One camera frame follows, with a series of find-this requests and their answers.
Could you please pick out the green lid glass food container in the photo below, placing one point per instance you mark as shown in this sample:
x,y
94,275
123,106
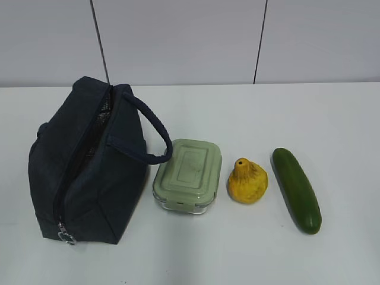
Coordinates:
x,y
189,181

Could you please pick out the yellow pear-shaped squash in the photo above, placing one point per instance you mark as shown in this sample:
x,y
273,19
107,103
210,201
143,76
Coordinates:
x,y
247,182

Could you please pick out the dark navy fabric lunch bag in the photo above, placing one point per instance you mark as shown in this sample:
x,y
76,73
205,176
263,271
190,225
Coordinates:
x,y
88,164

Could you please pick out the green cucumber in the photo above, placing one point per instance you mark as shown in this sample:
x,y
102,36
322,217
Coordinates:
x,y
297,191

